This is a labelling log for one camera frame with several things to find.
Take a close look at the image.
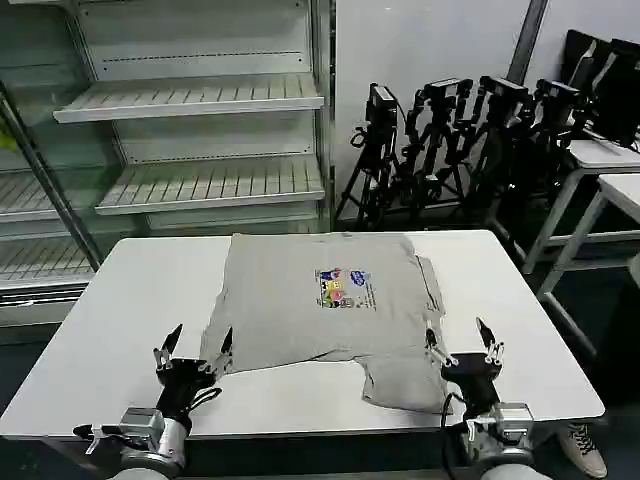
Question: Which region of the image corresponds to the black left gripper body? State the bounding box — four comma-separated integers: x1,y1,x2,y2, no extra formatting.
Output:
155,356,222,427

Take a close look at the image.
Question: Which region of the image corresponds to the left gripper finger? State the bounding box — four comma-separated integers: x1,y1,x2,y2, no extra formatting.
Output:
199,326,235,376
152,323,184,373

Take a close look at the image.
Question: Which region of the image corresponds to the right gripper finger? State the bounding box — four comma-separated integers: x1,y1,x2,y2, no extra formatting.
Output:
475,316,505,365
424,328,461,369

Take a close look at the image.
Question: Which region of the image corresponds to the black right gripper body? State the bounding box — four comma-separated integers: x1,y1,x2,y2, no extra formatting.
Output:
438,351,503,416

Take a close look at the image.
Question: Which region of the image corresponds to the white rounded table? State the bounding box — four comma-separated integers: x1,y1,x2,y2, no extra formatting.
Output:
0,229,607,454

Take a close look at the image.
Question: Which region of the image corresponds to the grey printed t-shirt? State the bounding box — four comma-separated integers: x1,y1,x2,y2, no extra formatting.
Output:
199,231,454,414

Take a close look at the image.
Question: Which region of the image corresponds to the person's pale laced shoe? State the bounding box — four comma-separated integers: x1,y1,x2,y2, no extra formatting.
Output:
556,421,609,479

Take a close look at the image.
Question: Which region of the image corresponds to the grey slanted metal pole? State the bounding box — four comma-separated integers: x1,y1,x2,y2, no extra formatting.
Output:
0,79,103,274

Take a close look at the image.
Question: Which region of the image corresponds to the glass-fronted white shelf unit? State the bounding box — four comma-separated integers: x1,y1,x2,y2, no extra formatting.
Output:
0,0,104,342

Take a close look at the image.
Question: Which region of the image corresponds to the white empty shelf rack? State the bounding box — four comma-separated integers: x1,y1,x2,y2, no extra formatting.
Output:
52,0,337,232

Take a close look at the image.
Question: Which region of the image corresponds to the black computer monitor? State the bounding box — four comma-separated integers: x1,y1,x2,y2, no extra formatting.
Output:
563,28,612,96
589,37,640,148

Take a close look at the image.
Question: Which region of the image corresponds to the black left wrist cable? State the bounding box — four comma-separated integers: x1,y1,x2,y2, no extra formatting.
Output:
188,386,223,412

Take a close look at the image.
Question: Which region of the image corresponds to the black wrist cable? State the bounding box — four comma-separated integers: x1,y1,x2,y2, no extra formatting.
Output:
439,391,469,436
188,386,223,412

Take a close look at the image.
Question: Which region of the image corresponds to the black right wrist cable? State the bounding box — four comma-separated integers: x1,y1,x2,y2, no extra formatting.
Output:
439,391,469,436

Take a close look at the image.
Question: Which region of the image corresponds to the black tripod with box camera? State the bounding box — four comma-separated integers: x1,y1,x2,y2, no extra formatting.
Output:
333,82,402,222

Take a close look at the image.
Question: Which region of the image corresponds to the grey slanted wall beam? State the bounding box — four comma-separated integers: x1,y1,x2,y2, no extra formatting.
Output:
503,0,552,87

